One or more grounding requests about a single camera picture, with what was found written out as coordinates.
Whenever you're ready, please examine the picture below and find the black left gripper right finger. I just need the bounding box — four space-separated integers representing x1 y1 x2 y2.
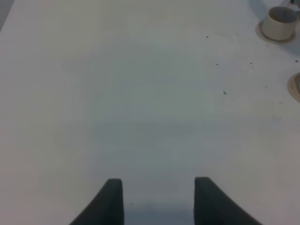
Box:
194 177 260 225

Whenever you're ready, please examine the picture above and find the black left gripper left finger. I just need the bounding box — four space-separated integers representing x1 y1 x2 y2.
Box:
71 179 123 225

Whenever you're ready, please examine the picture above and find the near beige cup saucer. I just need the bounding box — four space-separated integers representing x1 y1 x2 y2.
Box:
287 73 300 102

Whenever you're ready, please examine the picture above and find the beige cup saucer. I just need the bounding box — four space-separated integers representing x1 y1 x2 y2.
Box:
287 73 300 102
255 21 296 45

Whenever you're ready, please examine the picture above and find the far beige cup saucer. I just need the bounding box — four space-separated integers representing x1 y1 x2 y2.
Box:
255 21 296 45

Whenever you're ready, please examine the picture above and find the far beige teacup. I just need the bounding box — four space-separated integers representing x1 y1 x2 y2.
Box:
262 7 300 40

